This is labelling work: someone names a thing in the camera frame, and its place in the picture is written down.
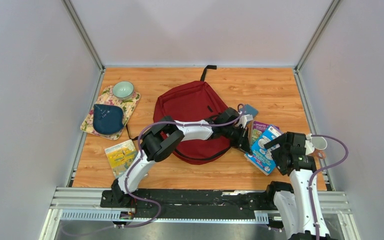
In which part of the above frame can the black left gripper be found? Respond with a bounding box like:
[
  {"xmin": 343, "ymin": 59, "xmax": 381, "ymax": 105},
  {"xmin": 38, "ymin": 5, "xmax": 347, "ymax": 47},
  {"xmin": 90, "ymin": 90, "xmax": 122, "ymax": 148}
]
[{"xmin": 223, "ymin": 126, "xmax": 253, "ymax": 157}]

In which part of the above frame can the blue comic book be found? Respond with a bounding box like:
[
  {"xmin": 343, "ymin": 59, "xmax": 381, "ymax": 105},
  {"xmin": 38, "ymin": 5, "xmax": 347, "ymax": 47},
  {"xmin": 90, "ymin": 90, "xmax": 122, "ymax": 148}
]
[{"xmin": 244, "ymin": 124, "xmax": 282, "ymax": 176}]

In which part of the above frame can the red backpack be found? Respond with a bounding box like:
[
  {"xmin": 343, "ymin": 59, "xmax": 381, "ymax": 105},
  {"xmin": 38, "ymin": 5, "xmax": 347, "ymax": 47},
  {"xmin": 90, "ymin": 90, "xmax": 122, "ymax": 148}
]
[{"xmin": 153, "ymin": 65, "xmax": 240, "ymax": 165}]

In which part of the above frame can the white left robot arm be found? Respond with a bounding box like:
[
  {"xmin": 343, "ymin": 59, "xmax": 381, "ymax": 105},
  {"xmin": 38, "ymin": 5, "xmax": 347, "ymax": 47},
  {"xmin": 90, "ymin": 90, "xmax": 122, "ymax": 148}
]
[{"xmin": 101, "ymin": 104, "xmax": 253, "ymax": 208}]

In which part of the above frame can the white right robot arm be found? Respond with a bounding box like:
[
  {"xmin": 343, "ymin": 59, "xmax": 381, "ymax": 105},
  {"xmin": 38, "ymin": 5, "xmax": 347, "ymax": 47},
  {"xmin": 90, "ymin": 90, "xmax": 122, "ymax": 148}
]
[{"xmin": 264, "ymin": 132, "xmax": 332, "ymax": 240}]

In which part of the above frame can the purple treehouse book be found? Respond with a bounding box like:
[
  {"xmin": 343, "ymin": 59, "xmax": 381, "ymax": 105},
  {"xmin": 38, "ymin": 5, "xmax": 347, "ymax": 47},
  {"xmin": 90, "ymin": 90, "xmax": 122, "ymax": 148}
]
[{"xmin": 250, "ymin": 121, "xmax": 282, "ymax": 147}]

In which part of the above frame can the orange white mug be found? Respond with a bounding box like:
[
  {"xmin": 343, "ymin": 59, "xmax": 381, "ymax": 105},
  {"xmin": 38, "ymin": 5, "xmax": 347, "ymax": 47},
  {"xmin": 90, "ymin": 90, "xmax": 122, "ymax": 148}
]
[{"xmin": 311, "ymin": 135, "xmax": 328, "ymax": 159}]

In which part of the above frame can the blue snap wallet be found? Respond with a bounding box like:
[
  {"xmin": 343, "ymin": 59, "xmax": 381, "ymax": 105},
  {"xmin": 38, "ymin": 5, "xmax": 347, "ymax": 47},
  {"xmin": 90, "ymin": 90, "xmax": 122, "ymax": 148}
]
[{"xmin": 238, "ymin": 103, "xmax": 259, "ymax": 119}]

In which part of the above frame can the yellow cover book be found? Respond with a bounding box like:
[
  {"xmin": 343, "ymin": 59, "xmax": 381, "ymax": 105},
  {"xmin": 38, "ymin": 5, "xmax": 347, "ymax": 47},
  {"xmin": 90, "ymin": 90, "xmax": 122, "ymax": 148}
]
[{"xmin": 104, "ymin": 139, "xmax": 138, "ymax": 179}]

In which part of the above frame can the light green ceramic bowl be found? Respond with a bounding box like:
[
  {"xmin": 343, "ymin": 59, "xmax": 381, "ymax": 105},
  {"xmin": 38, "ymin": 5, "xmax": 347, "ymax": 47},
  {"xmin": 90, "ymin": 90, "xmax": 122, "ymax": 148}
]
[{"xmin": 112, "ymin": 81, "xmax": 135, "ymax": 100}]

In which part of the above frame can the dark blue leaf plate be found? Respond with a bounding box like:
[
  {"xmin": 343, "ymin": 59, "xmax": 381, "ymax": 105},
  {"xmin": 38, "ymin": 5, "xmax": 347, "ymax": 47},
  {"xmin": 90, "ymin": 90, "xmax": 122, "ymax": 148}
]
[{"xmin": 92, "ymin": 104, "xmax": 124, "ymax": 135}]

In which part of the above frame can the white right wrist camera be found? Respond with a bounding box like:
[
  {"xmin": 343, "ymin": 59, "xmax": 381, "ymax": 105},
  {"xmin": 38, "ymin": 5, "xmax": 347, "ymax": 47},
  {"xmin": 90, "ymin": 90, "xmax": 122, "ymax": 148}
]
[{"xmin": 305, "ymin": 133, "xmax": 315, "ymax": 156}]

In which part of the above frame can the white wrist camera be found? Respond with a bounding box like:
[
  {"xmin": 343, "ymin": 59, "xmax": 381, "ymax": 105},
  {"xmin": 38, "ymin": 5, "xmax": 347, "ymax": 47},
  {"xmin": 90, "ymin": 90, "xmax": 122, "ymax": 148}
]
[
  {"xmin": 235, "ymin": 114, "xmax": 254, "ymax": 128},
  {"xmin": 305, "ymin": 133, "xmax": 315, "ymax": 156}
]

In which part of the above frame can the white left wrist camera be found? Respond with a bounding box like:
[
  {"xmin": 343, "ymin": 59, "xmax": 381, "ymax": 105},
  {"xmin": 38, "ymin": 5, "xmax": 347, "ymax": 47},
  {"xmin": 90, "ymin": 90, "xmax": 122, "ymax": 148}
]
[{"xmin": 235, "ymin": 114, "xmax": 254, "ymax": 128}]

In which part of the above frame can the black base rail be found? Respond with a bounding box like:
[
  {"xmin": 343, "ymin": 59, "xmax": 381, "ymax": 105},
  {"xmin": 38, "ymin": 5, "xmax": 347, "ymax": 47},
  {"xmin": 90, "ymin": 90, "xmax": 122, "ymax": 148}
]
[{"xmin": 100, "ymin": 188, "xmax": 277, "ymax": 220}]

